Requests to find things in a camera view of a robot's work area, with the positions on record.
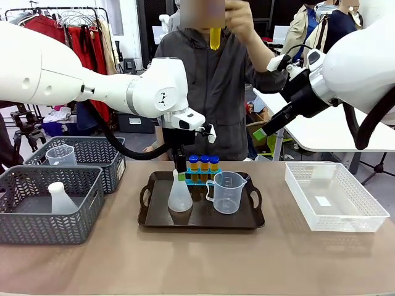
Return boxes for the black left arm hose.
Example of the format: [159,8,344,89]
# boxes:
[82,100,173,161]

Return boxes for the red dress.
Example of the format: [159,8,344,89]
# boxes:
[23,15,112,124]

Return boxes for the beige hanging garment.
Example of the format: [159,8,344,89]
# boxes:
[98,20,120,75]

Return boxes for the beige coat mannequin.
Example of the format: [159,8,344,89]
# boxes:
[282,2,322,61]

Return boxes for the black arm hose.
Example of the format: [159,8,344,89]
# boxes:
[341,89,395,151]
[82,100,173,161]

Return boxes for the white humanoid figure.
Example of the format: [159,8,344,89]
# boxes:
[159,14,172,35]

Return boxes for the purple crate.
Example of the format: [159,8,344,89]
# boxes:
[41,121,78,136]

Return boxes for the white table leg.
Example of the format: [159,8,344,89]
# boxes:
[273,128,285,162]

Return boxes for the white perforated plastic basket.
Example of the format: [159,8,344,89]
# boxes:
[284,162,391,232]

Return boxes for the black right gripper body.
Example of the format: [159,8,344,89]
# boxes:
[279,68,330,118]

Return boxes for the black metal clothes rack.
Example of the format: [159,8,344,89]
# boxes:
[3,6,112,75]

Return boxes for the white plastic conical flask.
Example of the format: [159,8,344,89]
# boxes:
[48,181,80,215]
[167,168,194,212]

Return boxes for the person's left hand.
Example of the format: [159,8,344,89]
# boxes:
[224,0,259,41]

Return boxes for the dark brown fabric object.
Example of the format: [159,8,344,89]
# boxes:
[0,113,25,175]

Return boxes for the black light stand tripod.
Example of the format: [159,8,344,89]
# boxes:
[360,152,395,186]

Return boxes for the dark brown serving tray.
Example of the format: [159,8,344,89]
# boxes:
[137,171,265,229]

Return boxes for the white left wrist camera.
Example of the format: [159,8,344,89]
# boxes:
[197,123,217,144]

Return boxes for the white side table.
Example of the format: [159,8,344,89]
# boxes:
[252,88,395,154]

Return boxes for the clear plastic measuring cup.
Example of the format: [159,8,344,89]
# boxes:
[206,171,247,215]
[45,144,77,167]

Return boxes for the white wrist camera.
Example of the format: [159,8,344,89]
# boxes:
[266,52,293,72]
[197,123,217,144]

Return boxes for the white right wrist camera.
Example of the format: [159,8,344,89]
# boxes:
[266,52,293,72]

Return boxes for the grey storage bin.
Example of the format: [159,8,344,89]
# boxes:
[117,112,157,134]

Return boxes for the blue test tube rack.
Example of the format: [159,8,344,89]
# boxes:
[185,168,217,187]

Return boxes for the black camera tripod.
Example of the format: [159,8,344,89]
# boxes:
[10,110,47,155]

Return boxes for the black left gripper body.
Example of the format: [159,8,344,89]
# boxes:
[162,126,198,157]

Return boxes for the grey hoodie mannequin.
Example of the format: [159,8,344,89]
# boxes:
[168,0,183,31]

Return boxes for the silver wire hanger bunch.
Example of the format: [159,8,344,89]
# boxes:
[54,9,100,28]

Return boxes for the black stool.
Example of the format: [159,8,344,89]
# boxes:
[123,57,138,75]

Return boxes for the navy shirt mannequin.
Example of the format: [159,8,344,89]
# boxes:
[323,0,359,53]

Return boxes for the person's left forearm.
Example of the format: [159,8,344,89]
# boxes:
[243,29,275,73]

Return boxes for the mannequin hand grey sleeve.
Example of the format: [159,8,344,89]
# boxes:
[143,140,164,154]

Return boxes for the white bag brown straps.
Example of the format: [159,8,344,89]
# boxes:
[304,15,330,67]

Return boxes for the black right arm hose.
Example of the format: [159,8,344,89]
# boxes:
[341,89,395,151]

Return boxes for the white monitor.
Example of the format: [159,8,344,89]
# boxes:
[273,25,293,44]

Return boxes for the person in grey jacket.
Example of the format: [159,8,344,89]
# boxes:
[154,0,289,162]

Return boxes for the cardboard box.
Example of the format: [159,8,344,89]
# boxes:
[246,120,269,147]

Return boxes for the black hanging strap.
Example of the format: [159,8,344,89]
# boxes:
[79,24,99,72]

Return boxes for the grey plastic basket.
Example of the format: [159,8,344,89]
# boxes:
[23,136,127,195]
[0,165,106,246]

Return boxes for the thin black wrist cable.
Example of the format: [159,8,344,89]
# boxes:
[282,44,314,67]

